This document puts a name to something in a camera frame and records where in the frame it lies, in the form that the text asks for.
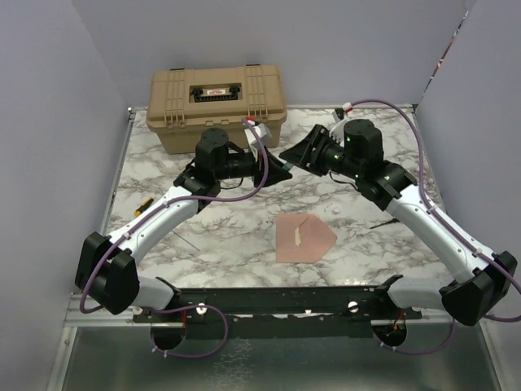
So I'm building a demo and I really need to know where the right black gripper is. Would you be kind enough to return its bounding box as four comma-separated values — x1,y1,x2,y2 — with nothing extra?
280,123,363,180

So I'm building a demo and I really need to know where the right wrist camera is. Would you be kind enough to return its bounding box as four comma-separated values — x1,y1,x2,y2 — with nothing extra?
329,103,352,145

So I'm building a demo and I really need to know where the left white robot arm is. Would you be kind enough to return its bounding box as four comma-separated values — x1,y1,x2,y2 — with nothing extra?
75,118,292,322

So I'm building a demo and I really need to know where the pink paper envelope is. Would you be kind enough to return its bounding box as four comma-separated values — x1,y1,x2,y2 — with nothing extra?
275,213,337,263

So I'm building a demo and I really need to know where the red black screwdriver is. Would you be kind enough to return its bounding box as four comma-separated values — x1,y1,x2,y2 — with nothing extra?
369,218,400,230

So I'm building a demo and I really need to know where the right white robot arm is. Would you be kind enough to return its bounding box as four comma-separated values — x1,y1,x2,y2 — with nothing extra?
280,119,517,326

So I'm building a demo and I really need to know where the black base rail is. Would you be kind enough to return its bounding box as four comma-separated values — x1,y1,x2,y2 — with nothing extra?
133,285,422,340

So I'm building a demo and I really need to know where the tan paper letter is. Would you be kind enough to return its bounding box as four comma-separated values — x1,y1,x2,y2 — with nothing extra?
294,227,301,247

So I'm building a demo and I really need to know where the thin metal rod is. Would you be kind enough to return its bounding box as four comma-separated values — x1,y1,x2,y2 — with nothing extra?
173,231,200,251

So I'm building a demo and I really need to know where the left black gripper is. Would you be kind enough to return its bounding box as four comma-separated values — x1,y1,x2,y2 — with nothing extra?
215,144,292,190

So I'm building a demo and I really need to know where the tan plastic toolbox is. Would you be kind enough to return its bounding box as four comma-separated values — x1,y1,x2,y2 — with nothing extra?
146,64,287,155

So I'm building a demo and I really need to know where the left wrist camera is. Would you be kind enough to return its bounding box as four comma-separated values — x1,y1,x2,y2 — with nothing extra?
244,120,272,159

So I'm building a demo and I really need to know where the yellow black screwdriver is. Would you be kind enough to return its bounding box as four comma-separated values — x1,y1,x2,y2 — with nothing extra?
134,197,154,217

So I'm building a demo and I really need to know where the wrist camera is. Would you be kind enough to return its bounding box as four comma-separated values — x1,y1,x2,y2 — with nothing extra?
244,120,272,159
329,103,352,145

